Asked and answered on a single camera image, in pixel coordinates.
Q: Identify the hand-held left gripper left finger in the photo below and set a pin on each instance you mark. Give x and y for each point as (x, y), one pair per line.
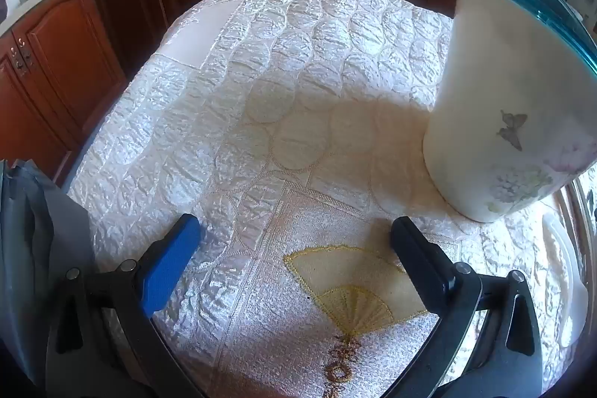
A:
(170, 263)

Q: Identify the white quilted tablecloth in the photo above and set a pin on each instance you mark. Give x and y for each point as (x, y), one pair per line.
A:
(280, 123)

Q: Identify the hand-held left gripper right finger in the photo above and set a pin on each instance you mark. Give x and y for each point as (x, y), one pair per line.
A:
(422, 267)

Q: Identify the white teal-rimmed utensil holder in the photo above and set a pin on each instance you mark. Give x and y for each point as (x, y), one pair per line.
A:
(503, 76)

